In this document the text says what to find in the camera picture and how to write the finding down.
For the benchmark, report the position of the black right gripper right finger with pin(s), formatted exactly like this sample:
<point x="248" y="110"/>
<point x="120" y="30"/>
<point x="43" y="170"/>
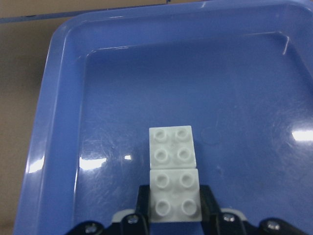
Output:
<point x="218" y="221"/>

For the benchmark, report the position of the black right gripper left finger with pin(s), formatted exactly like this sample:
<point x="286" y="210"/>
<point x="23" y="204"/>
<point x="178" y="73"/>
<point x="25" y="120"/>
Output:
<point x="133" y="223"/>

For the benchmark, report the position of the white square building block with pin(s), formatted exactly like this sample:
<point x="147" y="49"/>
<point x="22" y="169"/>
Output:
<point x="171" y="147"/>

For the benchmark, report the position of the blue plastic tray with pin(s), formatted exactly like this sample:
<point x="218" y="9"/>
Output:
<point x="239" y="72"/>

